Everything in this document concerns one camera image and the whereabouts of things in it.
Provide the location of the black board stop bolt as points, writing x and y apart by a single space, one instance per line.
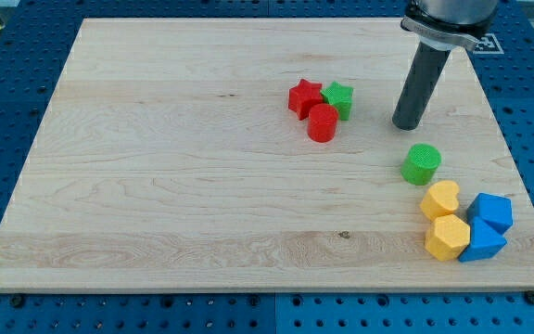
17 301
529 297

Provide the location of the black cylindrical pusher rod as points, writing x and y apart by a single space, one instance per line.
427 66

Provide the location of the blue triangle block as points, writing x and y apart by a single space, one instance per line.
484 243

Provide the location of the red cylinder block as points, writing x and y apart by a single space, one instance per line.
322 123

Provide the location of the green cylinder block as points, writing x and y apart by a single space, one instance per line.
420 164

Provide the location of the green star block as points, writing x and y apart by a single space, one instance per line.
340 97

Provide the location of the yellow hexagon block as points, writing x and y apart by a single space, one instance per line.
447 237

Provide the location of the fiducial marker tag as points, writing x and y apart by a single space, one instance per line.
488 45

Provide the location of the blue pentagon block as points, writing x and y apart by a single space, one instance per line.
496 211

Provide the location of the yellow heart block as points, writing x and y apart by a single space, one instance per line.
441 199

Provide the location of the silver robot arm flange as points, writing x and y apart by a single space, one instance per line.
446 24

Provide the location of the light wooden board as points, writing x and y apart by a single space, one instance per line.
168 161

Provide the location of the red star block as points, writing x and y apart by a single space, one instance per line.
303 96

